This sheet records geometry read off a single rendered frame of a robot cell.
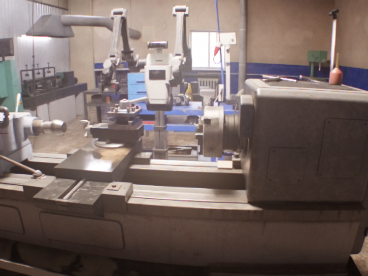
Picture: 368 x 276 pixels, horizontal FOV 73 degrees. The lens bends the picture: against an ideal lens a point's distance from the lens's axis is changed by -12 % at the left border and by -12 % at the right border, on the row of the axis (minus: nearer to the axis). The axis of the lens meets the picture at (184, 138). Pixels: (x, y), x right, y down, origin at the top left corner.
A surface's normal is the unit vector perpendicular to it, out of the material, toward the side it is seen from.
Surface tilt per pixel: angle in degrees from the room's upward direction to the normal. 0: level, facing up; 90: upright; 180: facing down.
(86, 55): 90
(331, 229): 90
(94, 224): 90
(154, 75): 90
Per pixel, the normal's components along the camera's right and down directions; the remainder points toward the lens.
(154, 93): -0.11, 0.29
